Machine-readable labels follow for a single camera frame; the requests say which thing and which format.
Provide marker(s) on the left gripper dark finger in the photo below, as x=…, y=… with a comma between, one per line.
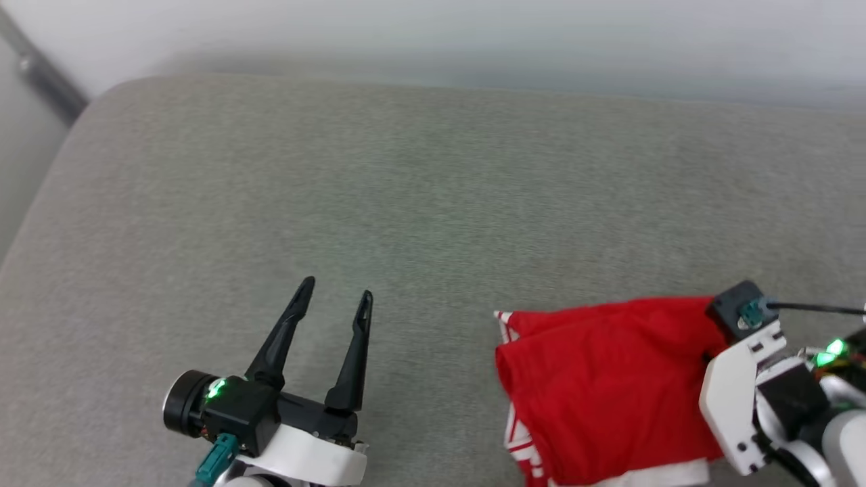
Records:
x=281, y=338
x=353, y=365

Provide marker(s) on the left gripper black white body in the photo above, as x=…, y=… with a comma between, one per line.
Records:
x=311, y=453

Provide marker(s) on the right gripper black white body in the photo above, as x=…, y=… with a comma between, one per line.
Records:
x=731, y=399

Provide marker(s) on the red and white shorts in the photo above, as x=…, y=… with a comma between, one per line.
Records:
x=609, y=379

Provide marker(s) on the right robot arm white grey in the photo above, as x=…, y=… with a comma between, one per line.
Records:
x=846, y=439

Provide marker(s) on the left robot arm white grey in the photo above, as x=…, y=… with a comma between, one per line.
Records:
x=250, y=483

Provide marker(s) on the grey fabric sofa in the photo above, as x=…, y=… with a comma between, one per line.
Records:
x=406, y=203

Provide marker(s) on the dark grey metal bar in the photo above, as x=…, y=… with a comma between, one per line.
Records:
x=40, y=74

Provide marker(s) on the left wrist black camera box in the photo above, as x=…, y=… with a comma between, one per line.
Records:
x=237, y=412

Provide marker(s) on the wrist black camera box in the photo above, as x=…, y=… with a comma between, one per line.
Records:
x=729, y=304
x=237, y=412

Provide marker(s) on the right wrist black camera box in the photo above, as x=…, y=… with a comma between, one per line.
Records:
x=729, y=304

